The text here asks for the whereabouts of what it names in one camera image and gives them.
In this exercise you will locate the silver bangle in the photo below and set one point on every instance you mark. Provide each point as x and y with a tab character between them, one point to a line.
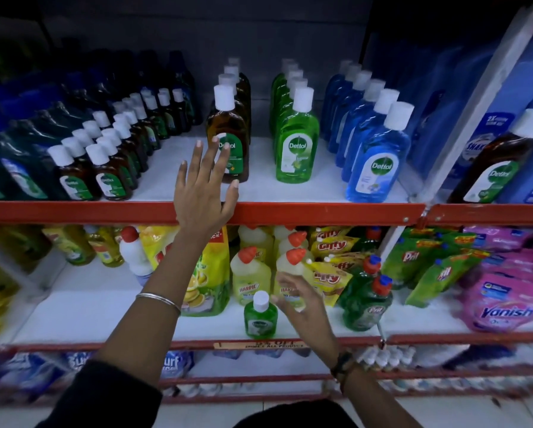
159	299

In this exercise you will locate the person's black garment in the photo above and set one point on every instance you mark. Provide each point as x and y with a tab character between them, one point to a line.
92	396

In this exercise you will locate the person's right hand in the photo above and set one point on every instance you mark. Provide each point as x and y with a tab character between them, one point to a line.
313	314

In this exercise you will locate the green dish refill pouch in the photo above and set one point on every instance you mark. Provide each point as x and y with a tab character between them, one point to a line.
409	260
440	276
436	238

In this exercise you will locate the person's left little finger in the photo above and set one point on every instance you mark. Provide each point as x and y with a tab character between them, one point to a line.
183	173

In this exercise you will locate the large brown antiseptic bottle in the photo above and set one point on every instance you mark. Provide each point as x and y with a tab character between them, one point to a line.
228	80
232	70
235	61
224	124

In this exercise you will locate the red edged white shelf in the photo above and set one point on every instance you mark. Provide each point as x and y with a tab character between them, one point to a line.
427	318
92	307
293	213
493	213

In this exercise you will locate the small green bottle white cap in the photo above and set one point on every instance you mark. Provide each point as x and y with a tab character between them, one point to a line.
260	318

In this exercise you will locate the yellow dish liquid bottle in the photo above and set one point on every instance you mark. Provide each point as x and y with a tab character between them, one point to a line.
70	247
105	249

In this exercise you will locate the green dish bottle red cap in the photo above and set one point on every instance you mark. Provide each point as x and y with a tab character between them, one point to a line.
366	309
360	276
371	238

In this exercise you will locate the white bottle red cap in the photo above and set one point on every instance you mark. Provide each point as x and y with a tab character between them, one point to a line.
135	258

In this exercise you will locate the person's right thumb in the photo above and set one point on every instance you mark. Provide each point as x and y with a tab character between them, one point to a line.
285	303

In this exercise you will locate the white shelf divider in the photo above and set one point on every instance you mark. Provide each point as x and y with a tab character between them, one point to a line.
485	102

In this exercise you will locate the person's left forearm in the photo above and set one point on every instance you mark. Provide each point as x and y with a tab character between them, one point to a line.
177	262

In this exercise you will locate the row of white capped bottles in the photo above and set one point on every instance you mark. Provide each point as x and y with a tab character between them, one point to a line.
384	357

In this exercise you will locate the group of small brown bottles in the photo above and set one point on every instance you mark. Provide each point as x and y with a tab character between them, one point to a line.
110	173

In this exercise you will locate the dark wrist watch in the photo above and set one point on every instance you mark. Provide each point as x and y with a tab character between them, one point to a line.
342	365

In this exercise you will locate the yellow green refill pouch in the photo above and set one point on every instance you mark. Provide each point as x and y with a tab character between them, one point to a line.
208	280

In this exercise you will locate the person's left hand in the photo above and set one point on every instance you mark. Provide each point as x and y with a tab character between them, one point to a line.
199	200

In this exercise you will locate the yellow red print packet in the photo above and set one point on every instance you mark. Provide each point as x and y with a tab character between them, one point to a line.
331	278
335	246
324	234
346	262

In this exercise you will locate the leaning brown antiseptic bottle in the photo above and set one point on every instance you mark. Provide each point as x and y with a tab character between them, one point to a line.
493	169

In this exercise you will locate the yellow toilet cleaner bottle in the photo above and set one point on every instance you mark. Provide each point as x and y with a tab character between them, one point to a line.
255	238
293	240
288	267
250	280

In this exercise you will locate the person's left middle finger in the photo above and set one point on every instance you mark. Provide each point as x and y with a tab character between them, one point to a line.
211	156

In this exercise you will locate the stack of pink pouches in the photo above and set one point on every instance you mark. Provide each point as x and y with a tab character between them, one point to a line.
502	307

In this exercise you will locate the large green cleaner bottle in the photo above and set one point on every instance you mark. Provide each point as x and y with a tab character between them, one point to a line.
294	74
287	61
290	66
297	83
296	142

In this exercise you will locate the person's right forearm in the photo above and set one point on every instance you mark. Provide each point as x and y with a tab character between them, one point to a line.
373	405

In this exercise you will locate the stack of blue detergent packets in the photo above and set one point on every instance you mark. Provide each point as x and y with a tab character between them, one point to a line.
177	363

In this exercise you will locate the row of blue cleaner bottles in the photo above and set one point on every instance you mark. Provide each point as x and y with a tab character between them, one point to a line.
375	169

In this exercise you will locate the person's left thumb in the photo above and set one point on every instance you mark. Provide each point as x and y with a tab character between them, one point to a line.
231	198

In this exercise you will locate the group of tall dark bottles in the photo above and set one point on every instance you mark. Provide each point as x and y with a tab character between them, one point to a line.
177	75

